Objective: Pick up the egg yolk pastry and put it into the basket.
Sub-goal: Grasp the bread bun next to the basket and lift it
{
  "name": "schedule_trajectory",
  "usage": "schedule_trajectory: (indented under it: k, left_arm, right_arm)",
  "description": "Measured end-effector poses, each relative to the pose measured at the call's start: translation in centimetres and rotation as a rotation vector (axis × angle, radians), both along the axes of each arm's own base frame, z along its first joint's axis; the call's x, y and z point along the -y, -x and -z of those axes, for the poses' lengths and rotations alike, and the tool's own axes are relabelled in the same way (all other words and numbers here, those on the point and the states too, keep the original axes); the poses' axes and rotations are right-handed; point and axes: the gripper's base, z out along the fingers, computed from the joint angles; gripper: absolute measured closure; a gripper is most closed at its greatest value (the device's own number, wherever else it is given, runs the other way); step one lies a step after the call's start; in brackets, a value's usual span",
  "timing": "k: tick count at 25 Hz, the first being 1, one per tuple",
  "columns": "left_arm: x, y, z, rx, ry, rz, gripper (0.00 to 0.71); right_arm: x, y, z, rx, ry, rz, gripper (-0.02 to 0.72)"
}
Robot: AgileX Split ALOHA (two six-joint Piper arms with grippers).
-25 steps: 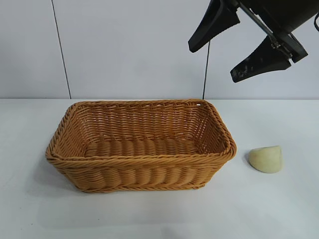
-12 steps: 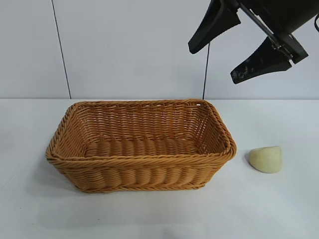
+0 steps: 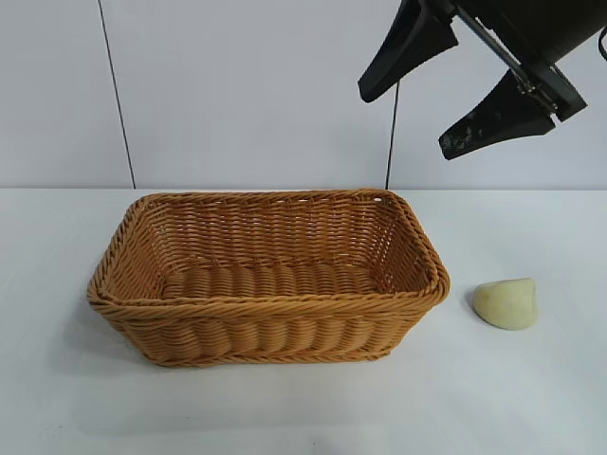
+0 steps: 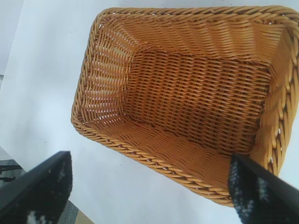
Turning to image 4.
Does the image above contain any brown woven wicker basket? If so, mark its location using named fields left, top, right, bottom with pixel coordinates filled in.
left=70, top=6, right=299, bottom=208

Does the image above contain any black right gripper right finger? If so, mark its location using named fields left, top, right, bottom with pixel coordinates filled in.
left=228, top=153, right=299, bottom=224

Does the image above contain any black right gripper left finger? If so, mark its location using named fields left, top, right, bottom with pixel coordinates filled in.
left=0, top=151, right=73, bottom=224

